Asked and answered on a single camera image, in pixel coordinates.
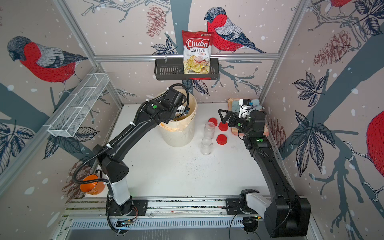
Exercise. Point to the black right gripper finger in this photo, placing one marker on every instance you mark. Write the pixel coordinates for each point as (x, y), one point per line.
(227, 118)
(226, 112)

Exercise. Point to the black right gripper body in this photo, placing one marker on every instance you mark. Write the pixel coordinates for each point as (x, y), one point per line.
(241, 124)

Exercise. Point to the red jar lid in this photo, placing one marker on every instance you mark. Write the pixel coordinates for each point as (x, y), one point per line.
(223, 127)
(222, 139)
(214, 121)

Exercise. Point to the glass jar with tea leaves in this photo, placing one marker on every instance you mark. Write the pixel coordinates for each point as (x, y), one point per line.
(209, 130)

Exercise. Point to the red-lidded glass jar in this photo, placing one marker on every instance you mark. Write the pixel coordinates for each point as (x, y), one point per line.
(206, 146)

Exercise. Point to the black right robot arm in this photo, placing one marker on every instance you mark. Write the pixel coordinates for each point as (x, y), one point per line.
(285, 214)

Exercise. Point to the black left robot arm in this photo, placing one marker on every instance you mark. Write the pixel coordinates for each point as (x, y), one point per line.
(150, 114)

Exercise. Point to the teal folded cloth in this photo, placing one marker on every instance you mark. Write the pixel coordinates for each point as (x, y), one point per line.
(236, 107)

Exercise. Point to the pink plastic tray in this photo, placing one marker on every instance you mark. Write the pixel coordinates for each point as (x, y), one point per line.
(235, 131)

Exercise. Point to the yellowish bin liner bag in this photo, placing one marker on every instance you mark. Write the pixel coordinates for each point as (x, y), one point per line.
(182, 123)

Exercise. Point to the cream waste bin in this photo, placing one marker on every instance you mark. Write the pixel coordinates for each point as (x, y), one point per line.
(179, 139)

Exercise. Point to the Chuba cassava chips bag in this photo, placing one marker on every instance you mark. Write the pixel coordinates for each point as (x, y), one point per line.
(197, 47)

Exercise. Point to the orange cup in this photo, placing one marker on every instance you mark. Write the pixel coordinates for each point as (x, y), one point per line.
(93, 188)

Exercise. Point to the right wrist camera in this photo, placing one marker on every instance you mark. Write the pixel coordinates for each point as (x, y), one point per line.
(246, 106)

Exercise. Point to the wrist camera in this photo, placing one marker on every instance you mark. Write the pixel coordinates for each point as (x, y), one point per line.
(181, 111)
(246, 106)

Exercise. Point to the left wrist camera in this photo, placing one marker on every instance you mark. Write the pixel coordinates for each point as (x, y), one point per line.
(181, 111)

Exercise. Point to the black wall basket shelf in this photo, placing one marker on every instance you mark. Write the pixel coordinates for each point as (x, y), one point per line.
(172, 70)

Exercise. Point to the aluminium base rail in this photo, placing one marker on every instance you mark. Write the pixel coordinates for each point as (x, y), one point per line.
(152, 213)

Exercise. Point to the white wire mesh basket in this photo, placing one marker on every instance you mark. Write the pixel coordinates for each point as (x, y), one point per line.
(72, 116)

